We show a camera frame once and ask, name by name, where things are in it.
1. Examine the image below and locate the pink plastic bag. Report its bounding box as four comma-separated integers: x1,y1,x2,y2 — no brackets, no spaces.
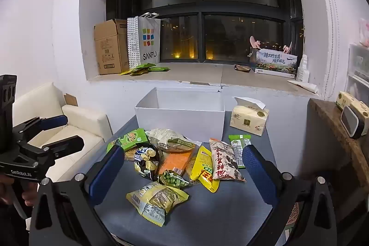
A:
358,18,369,47

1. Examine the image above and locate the red and white snack packet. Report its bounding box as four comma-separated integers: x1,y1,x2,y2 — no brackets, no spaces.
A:
209,138,246,182

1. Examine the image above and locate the white cardboard box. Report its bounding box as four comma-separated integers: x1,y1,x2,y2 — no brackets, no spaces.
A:
134,87,226,143

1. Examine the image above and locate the green pea snack packet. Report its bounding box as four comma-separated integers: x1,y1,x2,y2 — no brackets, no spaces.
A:
158,169,190,189

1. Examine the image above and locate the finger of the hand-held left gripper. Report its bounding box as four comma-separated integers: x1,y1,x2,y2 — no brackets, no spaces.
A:
13,115,68,143
17,135,85,160

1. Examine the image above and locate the pale yellow cracker packet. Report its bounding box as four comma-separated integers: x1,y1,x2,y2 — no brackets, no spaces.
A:
124,146,139,161

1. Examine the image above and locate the dark blue chip packet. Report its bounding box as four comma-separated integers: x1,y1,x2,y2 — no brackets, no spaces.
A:
133,143,160,181

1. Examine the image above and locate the beige tissue pack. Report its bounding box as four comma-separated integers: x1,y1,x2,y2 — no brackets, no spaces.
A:
230,97,270,136

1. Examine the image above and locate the yellow snack packet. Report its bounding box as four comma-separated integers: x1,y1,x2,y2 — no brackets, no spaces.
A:
190,146,220,193

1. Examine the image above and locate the cardboard scrap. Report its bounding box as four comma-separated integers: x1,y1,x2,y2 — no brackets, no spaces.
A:
63,93,78,107

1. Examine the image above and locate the white plastic bottle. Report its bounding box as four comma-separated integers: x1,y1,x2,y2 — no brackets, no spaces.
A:
297,54,310,82

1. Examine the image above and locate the yellow patterned snack bag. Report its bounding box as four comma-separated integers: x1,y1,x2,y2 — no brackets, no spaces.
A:
126,181,190,227

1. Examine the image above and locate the cream sofa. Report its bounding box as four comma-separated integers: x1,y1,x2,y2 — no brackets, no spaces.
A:
12,82,113,183

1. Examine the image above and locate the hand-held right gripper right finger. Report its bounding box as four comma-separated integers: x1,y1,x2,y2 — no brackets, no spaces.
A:
242,145,338,246

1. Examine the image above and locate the person's left hand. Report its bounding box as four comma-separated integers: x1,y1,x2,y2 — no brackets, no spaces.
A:
0,175,38,207

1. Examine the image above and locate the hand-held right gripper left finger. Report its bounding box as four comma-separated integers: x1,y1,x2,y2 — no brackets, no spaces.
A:
29,145,125,246

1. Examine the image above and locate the white shopping bag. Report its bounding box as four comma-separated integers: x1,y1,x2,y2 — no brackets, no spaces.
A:
127,12,161,69

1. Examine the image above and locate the yellow tissue pack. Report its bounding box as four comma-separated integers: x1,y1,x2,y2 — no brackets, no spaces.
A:
336,91,369,120

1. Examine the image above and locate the brown cardboard box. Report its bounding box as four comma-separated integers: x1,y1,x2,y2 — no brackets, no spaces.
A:
94,18,129,75

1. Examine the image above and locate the green cartoon snack packet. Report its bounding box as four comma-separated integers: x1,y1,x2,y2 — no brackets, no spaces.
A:
107,128,149,153

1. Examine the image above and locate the pile of green sachets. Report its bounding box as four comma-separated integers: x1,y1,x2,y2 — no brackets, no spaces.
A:
119,63,170,76

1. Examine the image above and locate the green and white snack packet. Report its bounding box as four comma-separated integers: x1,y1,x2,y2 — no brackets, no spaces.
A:
229,133,252,169

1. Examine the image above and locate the pale green snack bag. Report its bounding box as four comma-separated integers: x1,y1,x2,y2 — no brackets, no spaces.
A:
146,128,202,152

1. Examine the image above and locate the landscape printed box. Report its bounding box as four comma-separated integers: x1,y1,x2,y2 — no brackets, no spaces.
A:
249,47,298,79

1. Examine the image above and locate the rattan chair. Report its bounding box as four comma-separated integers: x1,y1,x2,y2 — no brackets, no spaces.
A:
284,201,300,238

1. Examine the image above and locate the orange snack packet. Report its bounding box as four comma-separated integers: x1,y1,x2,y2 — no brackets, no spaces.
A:
156,149,193,177

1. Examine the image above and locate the wooden counter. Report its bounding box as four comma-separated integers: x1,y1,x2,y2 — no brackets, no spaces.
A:
308,98,369,195

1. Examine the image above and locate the white tube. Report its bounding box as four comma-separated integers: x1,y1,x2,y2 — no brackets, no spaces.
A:
287,79,318,94

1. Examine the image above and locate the white device with dark screen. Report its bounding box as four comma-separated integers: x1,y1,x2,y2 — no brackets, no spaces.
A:
340,105,366,139

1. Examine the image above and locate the clear plastic drawer unit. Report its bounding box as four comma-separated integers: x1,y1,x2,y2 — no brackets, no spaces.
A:
344,43,369,102

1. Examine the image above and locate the person's left forearm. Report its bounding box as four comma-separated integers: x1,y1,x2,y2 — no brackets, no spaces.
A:
0,200,31,246

